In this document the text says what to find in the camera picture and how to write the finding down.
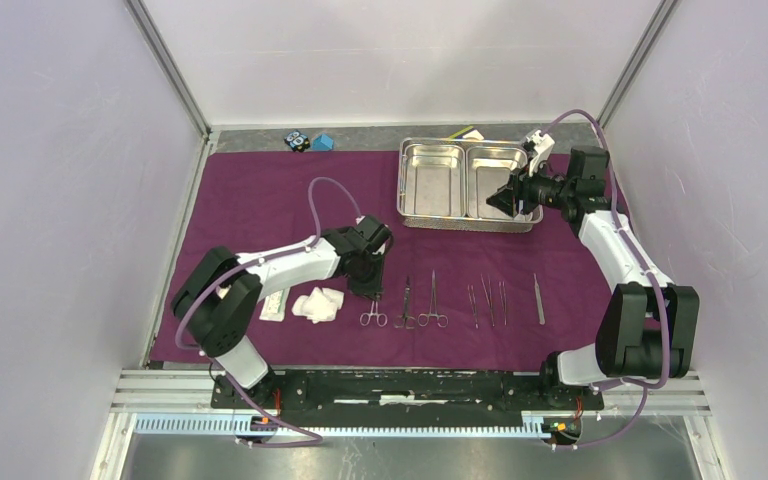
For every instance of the aluminium corner frame rail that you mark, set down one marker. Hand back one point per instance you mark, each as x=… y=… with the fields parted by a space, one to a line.
x=162 y=54
x=636 y=60

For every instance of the steel right inner pan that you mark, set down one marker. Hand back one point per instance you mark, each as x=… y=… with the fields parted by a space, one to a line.
x=488 y=169

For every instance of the suture packet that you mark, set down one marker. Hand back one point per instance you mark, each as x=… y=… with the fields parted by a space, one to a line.
x=274 y=306

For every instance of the steel surgical scissors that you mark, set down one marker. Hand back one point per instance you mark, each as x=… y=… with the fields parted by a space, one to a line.
x=405 y=320

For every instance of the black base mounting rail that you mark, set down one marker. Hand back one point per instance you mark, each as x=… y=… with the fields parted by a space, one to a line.
x=383 y=398

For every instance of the aluminium corner frame rail left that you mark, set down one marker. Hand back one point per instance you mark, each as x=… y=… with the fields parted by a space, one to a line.
x=162 y=54

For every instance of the aluminium corner frame rail right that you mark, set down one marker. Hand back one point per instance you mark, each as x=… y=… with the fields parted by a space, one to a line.
x=636 y=60

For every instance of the blue toy block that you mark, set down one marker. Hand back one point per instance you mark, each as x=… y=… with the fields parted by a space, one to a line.
x=322 y=143

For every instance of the white gauze wad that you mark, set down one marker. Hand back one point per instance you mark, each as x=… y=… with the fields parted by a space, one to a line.
x=320 y=306

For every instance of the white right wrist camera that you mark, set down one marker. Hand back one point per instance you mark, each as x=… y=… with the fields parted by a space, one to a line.
x=538 y=145

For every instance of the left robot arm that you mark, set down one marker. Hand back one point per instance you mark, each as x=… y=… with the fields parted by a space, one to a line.
x=216 y=303

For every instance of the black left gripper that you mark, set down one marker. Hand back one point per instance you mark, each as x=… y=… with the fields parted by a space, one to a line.
x=371 y=289

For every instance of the purple cloth wrap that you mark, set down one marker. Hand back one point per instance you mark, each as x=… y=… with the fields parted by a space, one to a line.
x=256 y=201

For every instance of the metal mesh instrument tray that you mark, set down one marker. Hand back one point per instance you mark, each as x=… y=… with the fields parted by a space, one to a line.
x=466 y=223

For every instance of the steel left inner pan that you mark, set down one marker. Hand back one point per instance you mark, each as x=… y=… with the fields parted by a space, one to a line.
x=431 y=184

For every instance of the steel needle holder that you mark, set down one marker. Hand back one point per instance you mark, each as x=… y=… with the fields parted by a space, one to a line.
x=487 y=288

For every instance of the aluminium front frame rail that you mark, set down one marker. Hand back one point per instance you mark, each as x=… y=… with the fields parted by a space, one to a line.
x=185 y=402

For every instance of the steel pan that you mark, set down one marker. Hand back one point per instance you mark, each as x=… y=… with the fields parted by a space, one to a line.
x=431 y=184
x=488 y=169

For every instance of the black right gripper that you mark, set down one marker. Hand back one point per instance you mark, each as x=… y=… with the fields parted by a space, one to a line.
x=518 y=188

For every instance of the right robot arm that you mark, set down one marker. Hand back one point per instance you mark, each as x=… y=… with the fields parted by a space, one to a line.
x=647 y=332

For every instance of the black blue toy car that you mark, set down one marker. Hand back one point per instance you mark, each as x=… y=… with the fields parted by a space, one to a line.
x=297 y=141

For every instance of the thin curved steel tweezers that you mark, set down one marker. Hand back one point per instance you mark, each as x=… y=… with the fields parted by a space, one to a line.
x=503 y=302

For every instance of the steel hemostat clamp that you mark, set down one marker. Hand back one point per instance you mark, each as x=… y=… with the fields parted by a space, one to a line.
x=374 y=315
x=433 y=315

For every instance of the steel forceps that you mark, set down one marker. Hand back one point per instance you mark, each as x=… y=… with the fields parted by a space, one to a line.
x=538 y=300

